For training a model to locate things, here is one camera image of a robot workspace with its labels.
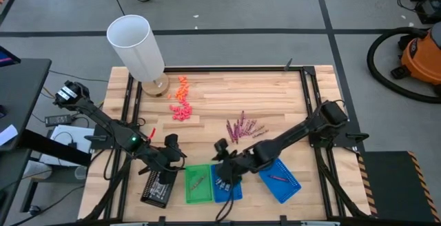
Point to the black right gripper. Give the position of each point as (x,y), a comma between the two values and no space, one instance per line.
(229,167)

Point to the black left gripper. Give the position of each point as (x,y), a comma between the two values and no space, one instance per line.
(169,157)

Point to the blue plastic basket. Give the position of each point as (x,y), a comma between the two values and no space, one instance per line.
(287,192)
(232,196)

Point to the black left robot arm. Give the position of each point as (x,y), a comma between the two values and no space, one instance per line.
(103,121)

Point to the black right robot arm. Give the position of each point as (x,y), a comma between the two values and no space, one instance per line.
(293,133)

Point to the green plastic basket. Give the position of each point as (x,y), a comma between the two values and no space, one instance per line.
(200,198)

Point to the black plastic basket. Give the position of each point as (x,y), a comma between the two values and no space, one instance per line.
(149,189)

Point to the orange eraser caps pile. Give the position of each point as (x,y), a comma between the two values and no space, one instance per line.
(182,93)

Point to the clear plastic cup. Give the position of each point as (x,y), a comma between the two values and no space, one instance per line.
(81,173)

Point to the white box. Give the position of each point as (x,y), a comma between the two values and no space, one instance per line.
(67,134)

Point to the white cylinder lamp wooden base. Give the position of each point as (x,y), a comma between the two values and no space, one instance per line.
(134,43)

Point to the black power adapter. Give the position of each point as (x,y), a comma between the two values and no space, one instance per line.
(58,120)

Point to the black platform hazard stripes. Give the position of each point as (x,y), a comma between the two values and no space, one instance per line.
(392,184)

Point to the black desk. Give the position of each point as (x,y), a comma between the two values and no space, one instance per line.
(24,91)

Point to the white paper sheet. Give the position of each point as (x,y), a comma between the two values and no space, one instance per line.
(7,134)

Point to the orange shop vacuum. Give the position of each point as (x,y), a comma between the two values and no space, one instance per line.
(369,59)
(422,59)

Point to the laptop with blue screen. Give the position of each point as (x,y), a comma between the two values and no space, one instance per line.
(6,59)

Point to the black equipment case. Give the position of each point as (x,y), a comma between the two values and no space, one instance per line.
(430,9)

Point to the black aluminium table frame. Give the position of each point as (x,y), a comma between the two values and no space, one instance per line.
(241,69)

